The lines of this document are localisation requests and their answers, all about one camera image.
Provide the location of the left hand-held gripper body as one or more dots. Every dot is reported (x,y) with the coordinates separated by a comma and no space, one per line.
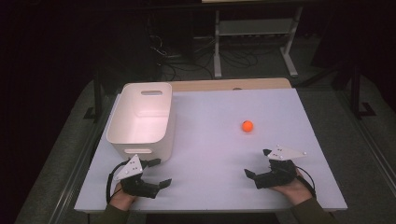
(137,186)

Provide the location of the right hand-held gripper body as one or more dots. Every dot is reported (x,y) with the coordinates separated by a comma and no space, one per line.
(278,175)

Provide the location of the orange ball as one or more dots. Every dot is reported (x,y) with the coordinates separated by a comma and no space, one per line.
(247,126)

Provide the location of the white plastic bin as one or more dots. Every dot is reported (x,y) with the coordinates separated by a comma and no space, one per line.
(140,124)

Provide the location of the person's left hand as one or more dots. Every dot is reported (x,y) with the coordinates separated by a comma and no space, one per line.
(121,200)

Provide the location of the person's right hand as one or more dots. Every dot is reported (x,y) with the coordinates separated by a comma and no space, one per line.
(294,191)

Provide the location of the white table board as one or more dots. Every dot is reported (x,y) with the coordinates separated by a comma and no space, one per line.
(211,155)

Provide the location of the wooden table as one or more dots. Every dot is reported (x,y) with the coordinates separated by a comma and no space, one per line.
(224,84)

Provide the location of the black metal stand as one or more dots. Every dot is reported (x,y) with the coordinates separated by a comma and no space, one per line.
(97,99)
(355,93)

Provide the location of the white metal desk frame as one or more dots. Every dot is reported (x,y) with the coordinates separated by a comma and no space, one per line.
(255,27)

